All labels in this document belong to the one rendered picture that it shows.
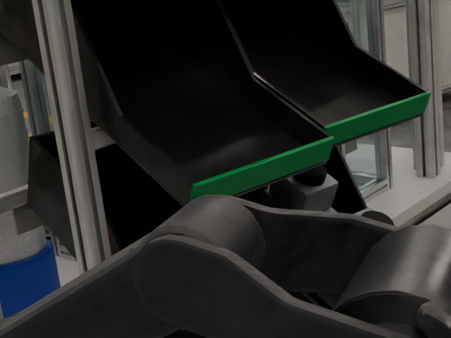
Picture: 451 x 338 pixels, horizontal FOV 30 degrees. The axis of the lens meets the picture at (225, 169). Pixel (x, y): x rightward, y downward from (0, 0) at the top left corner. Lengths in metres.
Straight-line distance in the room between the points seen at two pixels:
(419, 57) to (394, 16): 4.08
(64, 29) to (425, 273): 0.38
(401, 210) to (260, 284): 1.66
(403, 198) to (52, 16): 1.51
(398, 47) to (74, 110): 5.67
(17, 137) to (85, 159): 0.83
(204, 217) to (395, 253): 0.07
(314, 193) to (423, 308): 0.50
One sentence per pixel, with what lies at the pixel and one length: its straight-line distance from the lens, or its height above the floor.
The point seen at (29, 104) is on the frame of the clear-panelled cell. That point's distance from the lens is 1.82.
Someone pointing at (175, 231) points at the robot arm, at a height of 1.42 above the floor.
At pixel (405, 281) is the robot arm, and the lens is 0.28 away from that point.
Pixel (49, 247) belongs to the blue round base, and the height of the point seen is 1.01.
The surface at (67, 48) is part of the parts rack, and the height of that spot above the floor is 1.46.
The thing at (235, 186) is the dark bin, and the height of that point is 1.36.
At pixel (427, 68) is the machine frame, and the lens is 2.08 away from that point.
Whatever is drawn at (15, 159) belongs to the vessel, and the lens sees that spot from 1.45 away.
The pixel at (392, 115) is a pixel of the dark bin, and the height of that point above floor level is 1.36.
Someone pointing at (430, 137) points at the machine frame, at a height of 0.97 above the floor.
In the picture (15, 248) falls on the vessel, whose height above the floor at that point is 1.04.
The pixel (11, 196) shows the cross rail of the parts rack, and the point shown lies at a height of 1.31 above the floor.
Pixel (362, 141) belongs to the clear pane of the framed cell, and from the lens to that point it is 1.98.
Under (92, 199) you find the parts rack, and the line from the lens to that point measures 0.63.
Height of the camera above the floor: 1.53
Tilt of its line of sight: 16 degrees down
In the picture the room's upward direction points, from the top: 7 degrees counter-clockwise
